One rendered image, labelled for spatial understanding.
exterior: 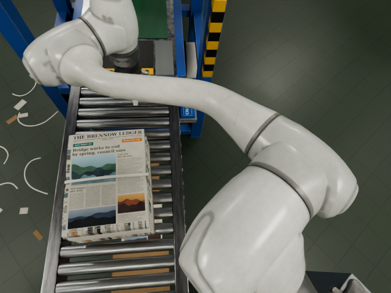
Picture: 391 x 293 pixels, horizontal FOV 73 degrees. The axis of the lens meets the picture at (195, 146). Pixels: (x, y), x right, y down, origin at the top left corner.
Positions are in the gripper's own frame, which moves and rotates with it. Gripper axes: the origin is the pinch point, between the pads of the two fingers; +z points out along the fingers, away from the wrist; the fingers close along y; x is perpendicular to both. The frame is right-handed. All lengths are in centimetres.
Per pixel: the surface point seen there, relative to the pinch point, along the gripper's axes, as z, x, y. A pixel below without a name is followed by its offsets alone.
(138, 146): 9.8, -15.3, 0.4
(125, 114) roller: 34.2, 13.8, -9.5
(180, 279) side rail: 33, -62, 15
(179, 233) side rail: 33, -45, 15
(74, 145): 10.3, -14.1, -23.0
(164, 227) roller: 33, -43, 9
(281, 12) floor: 113, 188, 137
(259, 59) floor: 113, 122, 101
